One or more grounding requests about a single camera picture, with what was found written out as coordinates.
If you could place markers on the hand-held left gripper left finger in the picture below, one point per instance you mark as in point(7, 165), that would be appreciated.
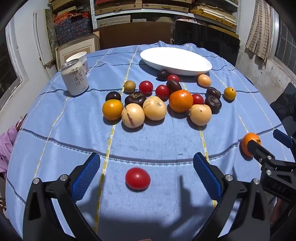
point(86, 177)

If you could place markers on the pink cloth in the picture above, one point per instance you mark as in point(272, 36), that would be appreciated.
point(8, 143)

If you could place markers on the large orange mandarin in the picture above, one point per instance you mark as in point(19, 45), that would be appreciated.
point(180, 101)

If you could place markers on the small brown round fruit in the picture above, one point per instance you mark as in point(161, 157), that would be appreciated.
point(129, 86)

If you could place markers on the green speckled panel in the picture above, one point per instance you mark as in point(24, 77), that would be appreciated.
point(49, 27)

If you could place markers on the small pale orange fruit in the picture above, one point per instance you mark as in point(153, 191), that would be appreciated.
point(204, 80)

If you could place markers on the pale yellow pepino melon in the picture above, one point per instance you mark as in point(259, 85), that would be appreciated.
point(154, 108)
point(200, 114)
point(133, 115)

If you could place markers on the wooden picture frame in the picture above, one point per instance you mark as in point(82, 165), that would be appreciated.
point(76, 46)

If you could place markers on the white oval plate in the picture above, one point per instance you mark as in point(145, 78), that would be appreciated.
point(175, 60)

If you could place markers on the stack of yellow flat boxes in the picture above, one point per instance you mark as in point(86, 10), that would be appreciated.
point(215, 16)

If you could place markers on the white framed window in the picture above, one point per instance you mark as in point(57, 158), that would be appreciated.
point(7, 67)

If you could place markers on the white door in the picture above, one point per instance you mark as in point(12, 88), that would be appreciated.
point(44, 46)

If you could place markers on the brown cardboard sheet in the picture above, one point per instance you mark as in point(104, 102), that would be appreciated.
point(133, 34)

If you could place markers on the yellow orange round fruit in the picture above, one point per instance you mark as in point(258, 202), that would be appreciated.
point(112, 109)

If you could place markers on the beige checked curtain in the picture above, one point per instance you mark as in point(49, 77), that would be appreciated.
point(260, 30)

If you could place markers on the person's right hand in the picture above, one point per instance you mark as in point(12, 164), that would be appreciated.
point(278, 210)

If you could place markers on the black panel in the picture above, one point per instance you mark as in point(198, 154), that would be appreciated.
point(205, 39)

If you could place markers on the small yellow orange fruit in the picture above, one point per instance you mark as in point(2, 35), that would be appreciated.
point(229, 93)

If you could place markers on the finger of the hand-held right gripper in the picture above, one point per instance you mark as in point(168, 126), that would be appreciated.
point(259, 150)
point(283, 138)

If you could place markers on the small orange mandarin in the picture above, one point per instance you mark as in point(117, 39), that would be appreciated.
point(251, 137)

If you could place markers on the blue checked tablecloth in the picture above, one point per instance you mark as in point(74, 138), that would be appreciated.
point(161, 143)

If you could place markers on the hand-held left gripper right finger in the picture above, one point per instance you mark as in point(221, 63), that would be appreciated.
point(207, 177)

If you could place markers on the red cherry tomato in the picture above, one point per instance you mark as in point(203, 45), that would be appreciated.
point(137, 179)
point(162, 92)
point(146, 87)
point(197, 99)
point(173, 77)

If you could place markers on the stack of woven flat boxes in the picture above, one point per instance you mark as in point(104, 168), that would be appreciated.
point(138, 5)

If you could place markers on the stack of patterned fabric boxes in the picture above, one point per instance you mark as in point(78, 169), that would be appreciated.
point(71, 25)

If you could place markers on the dark cloth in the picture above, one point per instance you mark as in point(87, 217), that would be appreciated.
point(285, 104)

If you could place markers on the dark brown wrinkled fruit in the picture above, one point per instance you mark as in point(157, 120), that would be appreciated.
point(173, 86)
point(213, 91)
point(213, 104)

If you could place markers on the white drink can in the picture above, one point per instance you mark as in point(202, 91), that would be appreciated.
point(75, 80)

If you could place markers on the white paper cup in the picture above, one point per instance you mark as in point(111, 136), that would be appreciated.
point(79, 56)

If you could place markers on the metal shelf rack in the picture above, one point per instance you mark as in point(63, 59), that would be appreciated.
point(94, 14)

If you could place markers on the dark purple plum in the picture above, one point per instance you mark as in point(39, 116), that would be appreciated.
point(162, 74)
point(113, 95)

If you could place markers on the window with metal grille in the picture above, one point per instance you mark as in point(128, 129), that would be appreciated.
point(285, 41)

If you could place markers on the dark mangosteen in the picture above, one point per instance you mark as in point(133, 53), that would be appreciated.
point(135, 98)

